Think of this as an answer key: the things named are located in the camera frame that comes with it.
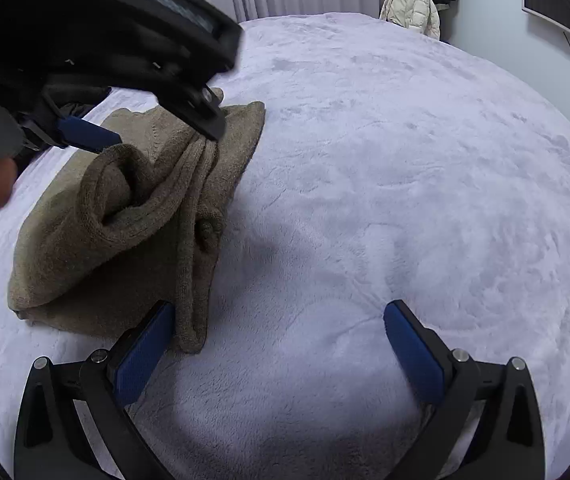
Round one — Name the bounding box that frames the brown knit sweater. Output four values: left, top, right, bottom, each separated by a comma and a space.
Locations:
8, 101, 265, 353

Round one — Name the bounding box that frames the cream puffer jacket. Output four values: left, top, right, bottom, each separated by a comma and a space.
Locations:
379, 0, 440, 40

